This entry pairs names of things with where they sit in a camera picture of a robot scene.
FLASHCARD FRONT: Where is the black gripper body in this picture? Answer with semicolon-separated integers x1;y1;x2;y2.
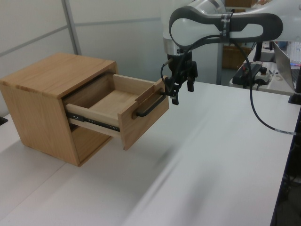
166;52;193;79

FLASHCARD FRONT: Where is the black metal drawer handle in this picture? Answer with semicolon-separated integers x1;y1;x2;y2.
132;92;168;118

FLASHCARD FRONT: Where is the wooden drawer with black handle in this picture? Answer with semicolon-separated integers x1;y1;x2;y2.
65;73;170;151

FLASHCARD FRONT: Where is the black metal drawer slide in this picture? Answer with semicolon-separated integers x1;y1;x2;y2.
68;112;120;131

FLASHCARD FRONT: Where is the grey open laptop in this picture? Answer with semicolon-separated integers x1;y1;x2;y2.
272;41;301;91

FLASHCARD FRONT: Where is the wooden drawer cabinet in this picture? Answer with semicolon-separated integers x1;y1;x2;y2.
0;52;118;167

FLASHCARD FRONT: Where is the brown cardboard box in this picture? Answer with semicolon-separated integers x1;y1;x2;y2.
222;46;252;69
224;0;256;8

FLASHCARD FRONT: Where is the black electronics box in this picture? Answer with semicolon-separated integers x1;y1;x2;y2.
232;63;261;84

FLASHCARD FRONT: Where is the grey emergency stop button box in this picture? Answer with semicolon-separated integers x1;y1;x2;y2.
255;67;272;86

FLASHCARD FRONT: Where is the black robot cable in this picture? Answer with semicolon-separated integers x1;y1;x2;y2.
160;35;297;136

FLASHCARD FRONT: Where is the black monitor stand post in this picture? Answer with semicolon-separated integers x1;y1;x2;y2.
253;42;264;62

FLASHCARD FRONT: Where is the grey partition post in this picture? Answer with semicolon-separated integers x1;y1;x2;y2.
61;0;82;56

